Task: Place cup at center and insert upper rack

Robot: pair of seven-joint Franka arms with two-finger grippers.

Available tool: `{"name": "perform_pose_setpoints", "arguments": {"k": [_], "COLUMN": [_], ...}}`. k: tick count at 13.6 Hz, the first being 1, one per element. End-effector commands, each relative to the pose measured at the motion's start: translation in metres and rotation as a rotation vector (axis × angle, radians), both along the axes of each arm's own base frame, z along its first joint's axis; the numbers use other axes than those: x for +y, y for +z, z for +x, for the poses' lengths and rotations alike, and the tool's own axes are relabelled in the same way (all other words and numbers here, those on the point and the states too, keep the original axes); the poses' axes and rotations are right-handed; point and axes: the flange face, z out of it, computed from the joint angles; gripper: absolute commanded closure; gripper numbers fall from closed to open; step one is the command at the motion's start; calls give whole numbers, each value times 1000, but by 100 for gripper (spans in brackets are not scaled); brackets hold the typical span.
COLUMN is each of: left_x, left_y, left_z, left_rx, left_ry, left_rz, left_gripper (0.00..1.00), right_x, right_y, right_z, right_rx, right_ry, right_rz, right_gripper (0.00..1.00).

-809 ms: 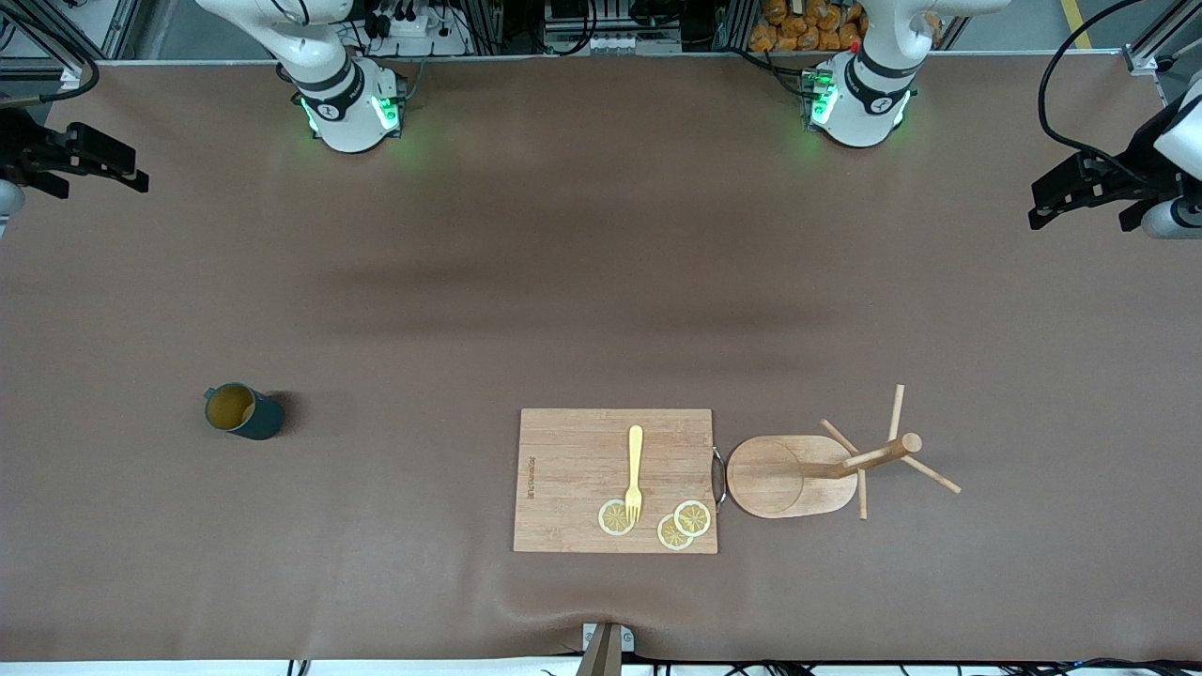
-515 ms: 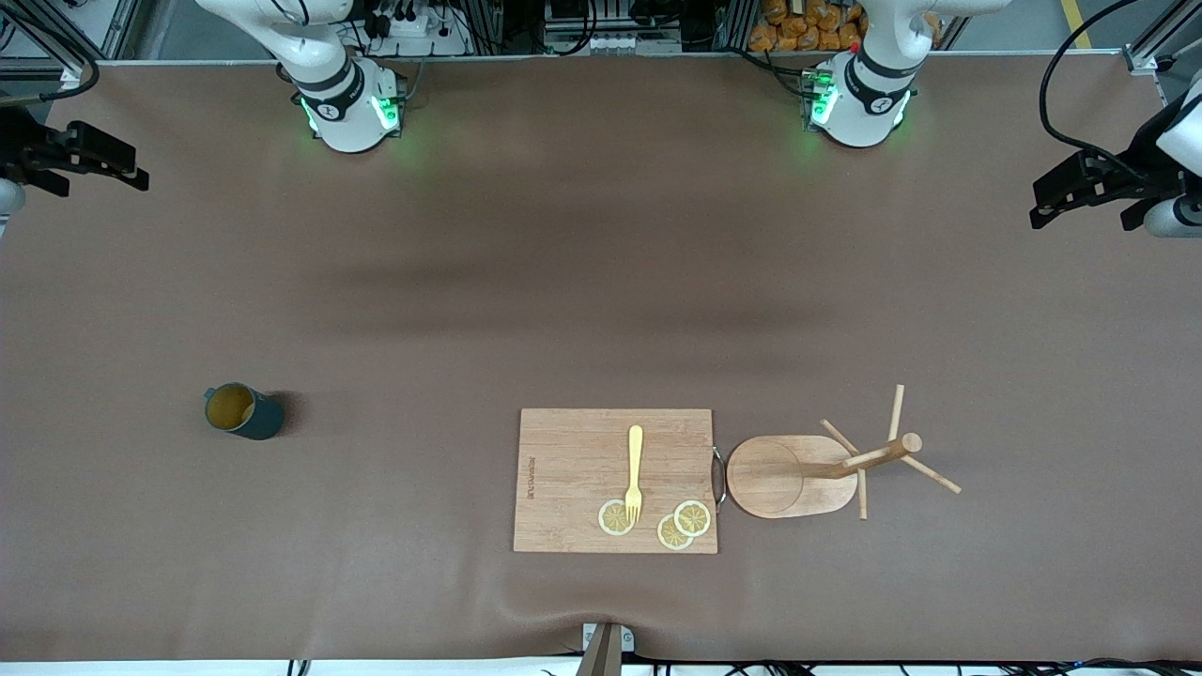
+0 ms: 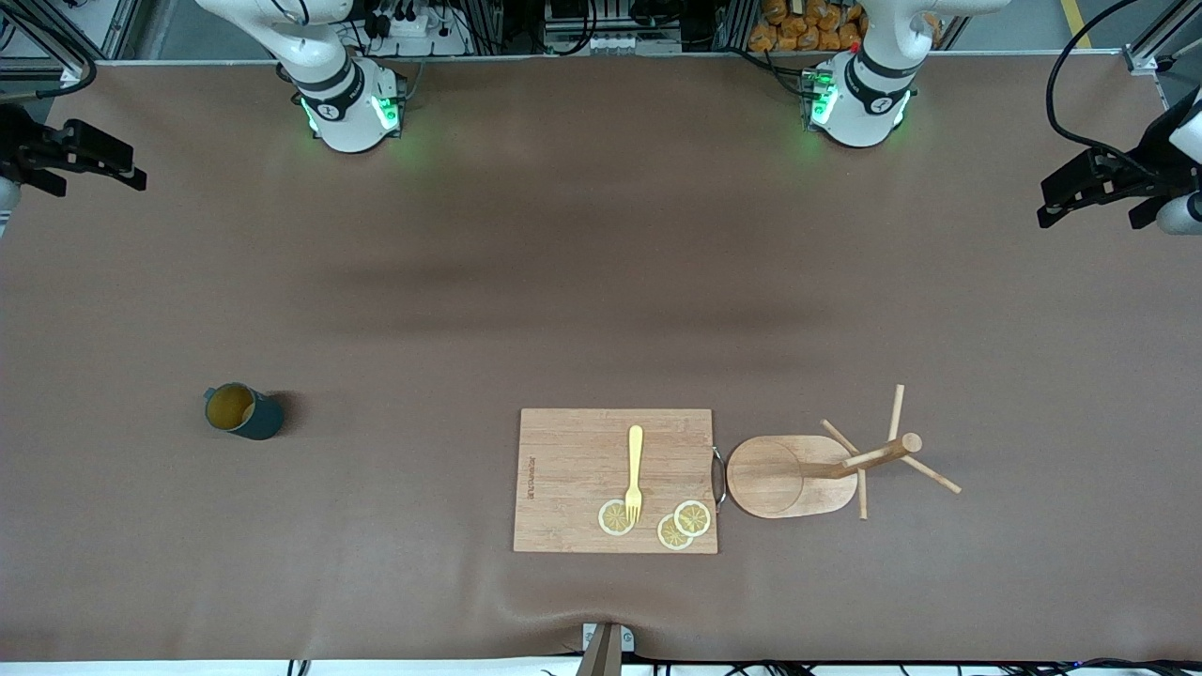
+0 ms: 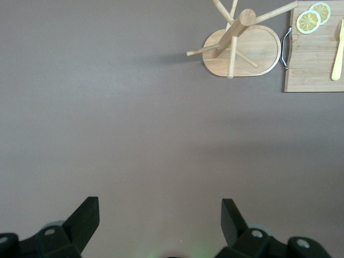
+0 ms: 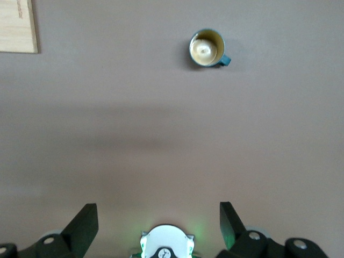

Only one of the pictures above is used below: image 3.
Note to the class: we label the lemon slice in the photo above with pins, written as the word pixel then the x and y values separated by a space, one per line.
pixel 610 519
pixel 670 536
pixel 693 518

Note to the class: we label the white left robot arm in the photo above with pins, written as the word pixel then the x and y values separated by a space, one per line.
pixel 859 122

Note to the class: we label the aluminium frame rail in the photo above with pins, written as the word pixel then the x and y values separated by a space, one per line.
pixel 1141 61

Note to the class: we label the dark green cup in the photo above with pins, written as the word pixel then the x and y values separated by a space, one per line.
pixel 258 418

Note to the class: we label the wooden cup rack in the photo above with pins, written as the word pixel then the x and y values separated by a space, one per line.
pixel 770 479

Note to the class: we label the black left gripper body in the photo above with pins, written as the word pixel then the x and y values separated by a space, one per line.
pixel 1148 166

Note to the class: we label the orange snack bag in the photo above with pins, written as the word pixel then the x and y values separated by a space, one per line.
pixel 789 28

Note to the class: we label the yellow plastic fork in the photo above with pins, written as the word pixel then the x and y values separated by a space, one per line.
pixel 636 451

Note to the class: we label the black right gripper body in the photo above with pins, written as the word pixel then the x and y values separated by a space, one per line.
pixel 19 144

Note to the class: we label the wooden cutting board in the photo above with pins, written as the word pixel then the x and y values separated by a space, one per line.
pixel 573 469

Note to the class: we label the grey camera bracket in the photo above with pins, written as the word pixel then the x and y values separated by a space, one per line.
pixel 603 657

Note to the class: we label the white power strip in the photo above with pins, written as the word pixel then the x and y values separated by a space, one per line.
pixel 629 43
pixel 413 26

